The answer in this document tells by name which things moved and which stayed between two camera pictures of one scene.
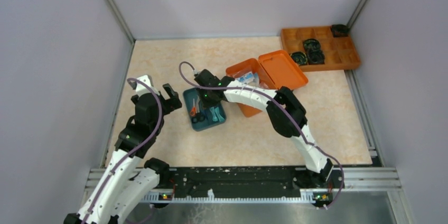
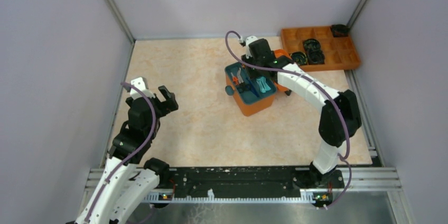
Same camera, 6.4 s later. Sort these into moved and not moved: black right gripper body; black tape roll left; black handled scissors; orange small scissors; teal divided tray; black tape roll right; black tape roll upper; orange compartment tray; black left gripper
Moved: teal divided tray; black handled scissors; orange small scissors; black right gripper body
Not moved: orange compartment tray; black tape roll left; black tape roll upper; black left gripper; black tape roll right
